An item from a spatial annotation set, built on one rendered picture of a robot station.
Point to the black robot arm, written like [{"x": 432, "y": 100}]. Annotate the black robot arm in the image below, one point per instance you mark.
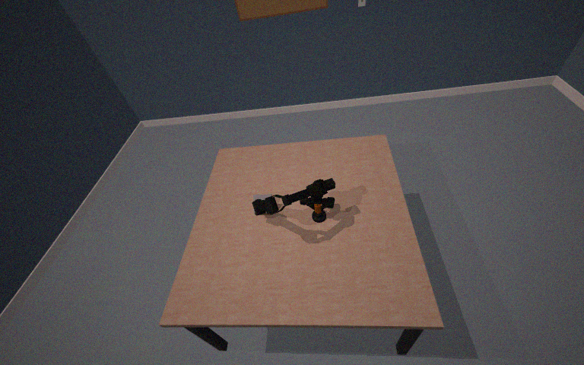
[{"x": 269, "y": 205}]

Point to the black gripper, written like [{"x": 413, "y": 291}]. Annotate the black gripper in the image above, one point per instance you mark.
[{"x": 326, "y": 202}]

